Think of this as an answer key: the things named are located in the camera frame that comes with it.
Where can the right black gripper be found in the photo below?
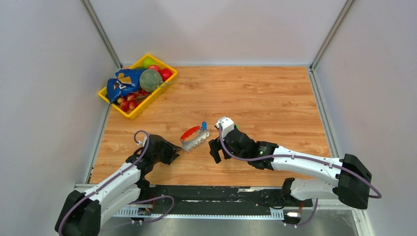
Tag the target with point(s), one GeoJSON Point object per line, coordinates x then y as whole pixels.
{"type": "Point", "coordinates": [215, 146]}

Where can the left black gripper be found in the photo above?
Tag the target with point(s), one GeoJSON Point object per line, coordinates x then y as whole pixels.
{"type": "Point", "coordinates": [170, 150]}

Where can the metal key holder red handle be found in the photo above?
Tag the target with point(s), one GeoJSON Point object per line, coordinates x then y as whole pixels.
{"type": "Point", "coordinates": [194, 137]}

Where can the key with blue tag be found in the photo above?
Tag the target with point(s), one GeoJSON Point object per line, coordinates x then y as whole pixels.
{"type": "Point", "coordinates": [204, 125]}

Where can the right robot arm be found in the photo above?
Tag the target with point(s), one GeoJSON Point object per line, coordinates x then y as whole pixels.
{"type": "Point", "coordinates": [346, 179]}

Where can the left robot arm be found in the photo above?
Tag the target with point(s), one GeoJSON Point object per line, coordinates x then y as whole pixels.
{"type": "Point", "coordinates": [84, 213]}

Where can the bunch of red cherries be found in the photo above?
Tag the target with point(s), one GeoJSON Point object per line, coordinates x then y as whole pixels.
{"type": "Point", "coordinates": [131, 101]}

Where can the yellow plastic bin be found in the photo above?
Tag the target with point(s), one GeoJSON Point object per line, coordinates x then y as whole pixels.
{"type": "Point", "coordinates": [139, 65]}

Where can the green melon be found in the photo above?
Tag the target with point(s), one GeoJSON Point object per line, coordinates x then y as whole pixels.
{"type": "Point", "coordinates": [150, 80]}

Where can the red tomato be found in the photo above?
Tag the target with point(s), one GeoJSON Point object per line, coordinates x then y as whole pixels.
{"type": "Point", "coordinates": [165, 74]}

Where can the blue snack bag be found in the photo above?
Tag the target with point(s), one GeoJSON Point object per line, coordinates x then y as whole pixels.
{"type": "Point", "coordinates": [125, 82]}

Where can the red apple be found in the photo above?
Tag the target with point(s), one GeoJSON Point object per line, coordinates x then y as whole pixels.
{"type": "Point", "coordinates": [155, 67]}

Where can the green apple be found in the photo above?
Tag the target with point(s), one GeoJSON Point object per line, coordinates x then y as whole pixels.
{"type": "Point", "coordinates": [149, 62]}

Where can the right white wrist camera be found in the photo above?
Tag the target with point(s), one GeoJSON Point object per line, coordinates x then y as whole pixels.
{"type": "Point", "coordinates": [226, 124]}

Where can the left frame post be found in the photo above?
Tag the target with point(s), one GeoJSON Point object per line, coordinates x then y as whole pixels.
{"type": "Point", "coordinates": [101, 32]}

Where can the frame post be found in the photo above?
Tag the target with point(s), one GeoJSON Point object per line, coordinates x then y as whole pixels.
{"type": "Point", "coordinates": [101, 32]}
{"type": "Point", "coordinates": [332, 33]}

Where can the right frame post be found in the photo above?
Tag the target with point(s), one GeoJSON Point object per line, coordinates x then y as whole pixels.
{"type": "Point", "coordinates": [332, 33]}

